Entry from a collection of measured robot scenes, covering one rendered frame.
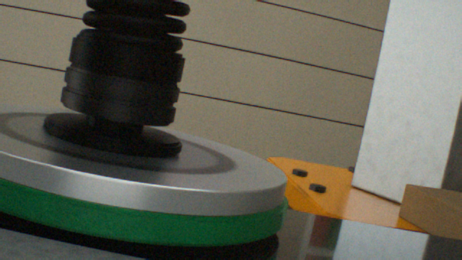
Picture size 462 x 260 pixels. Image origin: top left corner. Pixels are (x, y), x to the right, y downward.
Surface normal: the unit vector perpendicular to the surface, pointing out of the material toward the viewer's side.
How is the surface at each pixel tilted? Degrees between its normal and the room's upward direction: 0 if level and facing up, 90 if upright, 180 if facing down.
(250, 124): 90
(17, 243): 0
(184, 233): 90
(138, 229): 90
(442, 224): 90
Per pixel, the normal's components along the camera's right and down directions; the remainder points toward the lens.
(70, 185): 0.02, 0.12
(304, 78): 0.23, 0.16
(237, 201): 0.71, 0.22
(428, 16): -0.77, -0.09
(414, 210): -0.94, -0.16
